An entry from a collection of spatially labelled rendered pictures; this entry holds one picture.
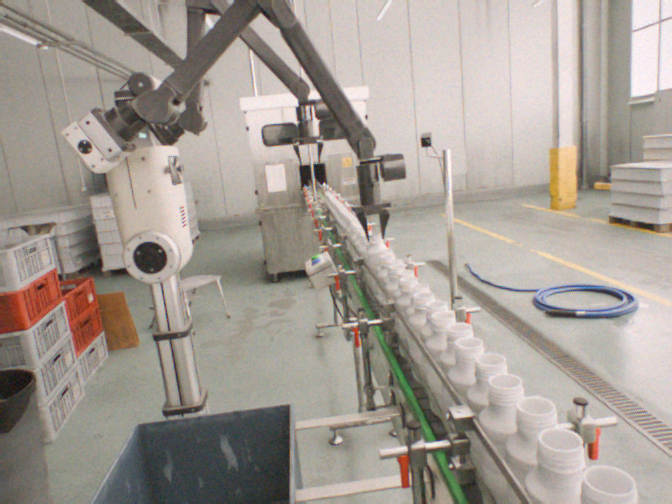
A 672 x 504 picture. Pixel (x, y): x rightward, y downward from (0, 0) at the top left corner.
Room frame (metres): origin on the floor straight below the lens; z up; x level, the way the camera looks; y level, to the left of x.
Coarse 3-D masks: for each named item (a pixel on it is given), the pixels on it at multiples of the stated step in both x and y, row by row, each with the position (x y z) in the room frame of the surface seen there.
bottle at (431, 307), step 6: (426, 306) 0.79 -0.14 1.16; (432, 306) 0.81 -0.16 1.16; (438, 306) 0.81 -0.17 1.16; (444, 306) 0.78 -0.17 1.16; (426, 312) 0.80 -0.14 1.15; (432, 312) 0.78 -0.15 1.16; (426, 318) 0.80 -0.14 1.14; (426, 324) 0.79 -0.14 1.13; (420, 330) 0.80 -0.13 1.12; (426, 330) 0.79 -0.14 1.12; (426, 336) 0.78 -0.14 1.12; (426, 360) 0.78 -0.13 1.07; (426, 366) 0.78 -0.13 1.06; (426, 372) 0.79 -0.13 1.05; (426, 378) 0.79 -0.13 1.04
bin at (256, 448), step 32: (192, 416) 0.90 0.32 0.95; (224, 416) 0.91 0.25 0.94; (256, 416) 0.91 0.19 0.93; (288, 416) 0.91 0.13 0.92; (352, 416) 0.87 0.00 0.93; (384, 416) 0.86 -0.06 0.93; (128, 448) 0.83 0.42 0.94; (160, 448) 0.90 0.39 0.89; (192, 448) 0.90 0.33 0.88; (224, 448) 0.91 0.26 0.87; (256, 448) 0.91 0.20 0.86; (288, 448) 0.91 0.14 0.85; (128, 480) 0.81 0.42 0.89; (160, 480) 0.90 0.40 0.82; (192, 480) 0.90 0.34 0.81; (224, 480) 0.90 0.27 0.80; (256, 480) 0.91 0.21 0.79; (288, 480) 0.91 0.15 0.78; (384, 480) 0.68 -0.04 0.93
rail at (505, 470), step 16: (368, 288) 1.36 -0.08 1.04; (416, 336) 0.79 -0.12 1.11; (416, 368) 0.81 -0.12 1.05; (448, 384) 0.61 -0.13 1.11; (432, 400) 0.70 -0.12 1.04; (448, 432) 0.63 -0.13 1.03; (480, 432) 0.50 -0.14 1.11; (496, 464) 0.45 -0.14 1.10; (480, 480) 0.51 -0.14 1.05; (512, 480) 0.42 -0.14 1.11; (528, 496) 0.39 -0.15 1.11
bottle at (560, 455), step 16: (544, 432) 0.41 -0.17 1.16; (560, 432) 0.41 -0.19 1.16; (544, 448) 0.39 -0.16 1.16; (560, 448) 0.41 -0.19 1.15; (576, 448) 0.38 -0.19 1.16; (544, 464) 0.39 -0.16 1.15; (560, 464) 0.38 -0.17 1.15; (576, 464) 0.37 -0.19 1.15; (528, 480) 0.40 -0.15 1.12; (544, 480) 0.38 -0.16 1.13; (560, 480) 0.38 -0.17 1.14; (576, 480) 0.37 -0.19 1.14; (544, 496) 0.38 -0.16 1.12; (560, 496) 0.37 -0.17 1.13; (576, 496) 0.37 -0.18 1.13
